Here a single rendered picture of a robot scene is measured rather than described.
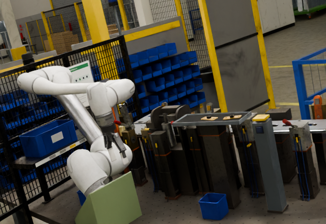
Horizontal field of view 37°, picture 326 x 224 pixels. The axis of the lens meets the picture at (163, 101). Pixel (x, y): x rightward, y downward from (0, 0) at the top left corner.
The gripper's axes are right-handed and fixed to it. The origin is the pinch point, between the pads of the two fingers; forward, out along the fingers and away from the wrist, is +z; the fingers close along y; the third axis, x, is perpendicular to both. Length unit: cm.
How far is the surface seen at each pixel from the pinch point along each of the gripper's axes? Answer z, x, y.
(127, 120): -9.1, 28.1, -34.9
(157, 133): -4.3, 25.4, 0.4
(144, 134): -1.9, 27.1, -17.7
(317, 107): 5, 93, 51
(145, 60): -14, 161, -227
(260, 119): -8, 45, 61
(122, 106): -17.8, 27.4, -34.0
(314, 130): 9, 74, 63
